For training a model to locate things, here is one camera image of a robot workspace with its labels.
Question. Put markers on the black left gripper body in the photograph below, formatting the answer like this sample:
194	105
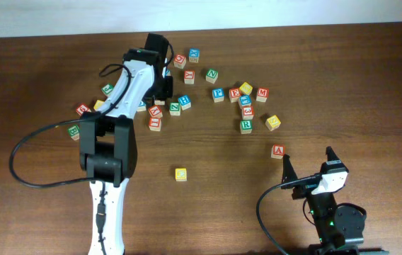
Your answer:
166	87

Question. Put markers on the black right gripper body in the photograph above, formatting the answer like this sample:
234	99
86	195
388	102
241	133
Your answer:
307	187

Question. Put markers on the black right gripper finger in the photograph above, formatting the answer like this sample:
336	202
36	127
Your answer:
288	174
332	158

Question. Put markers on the blue P block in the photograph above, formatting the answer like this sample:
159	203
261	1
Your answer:
218	95

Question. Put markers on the yellow C block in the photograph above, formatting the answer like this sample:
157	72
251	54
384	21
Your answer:
181	174

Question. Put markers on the green V block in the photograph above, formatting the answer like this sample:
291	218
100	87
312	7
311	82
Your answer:
159	103

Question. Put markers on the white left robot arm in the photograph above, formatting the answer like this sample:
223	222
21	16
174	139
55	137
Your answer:
108	148

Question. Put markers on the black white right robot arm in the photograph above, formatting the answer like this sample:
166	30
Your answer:
339	226

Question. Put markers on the green Z block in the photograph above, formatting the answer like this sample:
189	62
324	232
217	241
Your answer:
174	109

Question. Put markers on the red Y block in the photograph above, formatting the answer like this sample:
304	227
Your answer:
155	112

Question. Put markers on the blue H block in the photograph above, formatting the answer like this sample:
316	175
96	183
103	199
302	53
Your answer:
185	102

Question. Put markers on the red A block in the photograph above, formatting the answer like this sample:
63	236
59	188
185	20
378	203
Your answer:
278	151

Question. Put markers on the blue 5 block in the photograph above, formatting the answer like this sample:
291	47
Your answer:
142	107

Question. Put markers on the red K block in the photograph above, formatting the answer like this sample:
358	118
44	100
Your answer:
189	76

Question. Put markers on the red G block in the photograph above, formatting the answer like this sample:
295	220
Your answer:
179	61

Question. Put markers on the red I block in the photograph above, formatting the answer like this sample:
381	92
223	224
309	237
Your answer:
155	124

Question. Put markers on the blue X block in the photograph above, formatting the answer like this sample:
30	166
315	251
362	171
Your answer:
194	55

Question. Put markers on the green N block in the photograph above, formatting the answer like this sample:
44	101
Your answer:
211	75

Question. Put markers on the yellow S block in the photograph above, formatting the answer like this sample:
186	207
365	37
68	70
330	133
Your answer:
272	123

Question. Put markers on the green J block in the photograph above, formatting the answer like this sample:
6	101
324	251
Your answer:
107	89

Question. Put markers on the green R block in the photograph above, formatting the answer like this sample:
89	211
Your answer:
246	127

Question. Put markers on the yellow block beside T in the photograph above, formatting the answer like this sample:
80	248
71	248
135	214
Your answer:
98	104

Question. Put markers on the red E block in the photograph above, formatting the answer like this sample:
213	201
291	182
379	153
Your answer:
234	95

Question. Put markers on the red 3 block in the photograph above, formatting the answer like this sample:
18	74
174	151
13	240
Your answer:
247	113

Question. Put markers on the red 6 block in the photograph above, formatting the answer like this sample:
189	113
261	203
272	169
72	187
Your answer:
82	108

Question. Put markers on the yellow block near E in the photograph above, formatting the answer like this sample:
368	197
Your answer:
246	89

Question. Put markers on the blue block near E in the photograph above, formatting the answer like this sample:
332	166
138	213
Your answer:
244	100

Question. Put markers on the red M block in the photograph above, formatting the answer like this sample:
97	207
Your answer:
262	95

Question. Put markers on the green B block far left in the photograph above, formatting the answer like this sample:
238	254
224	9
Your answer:
74	132

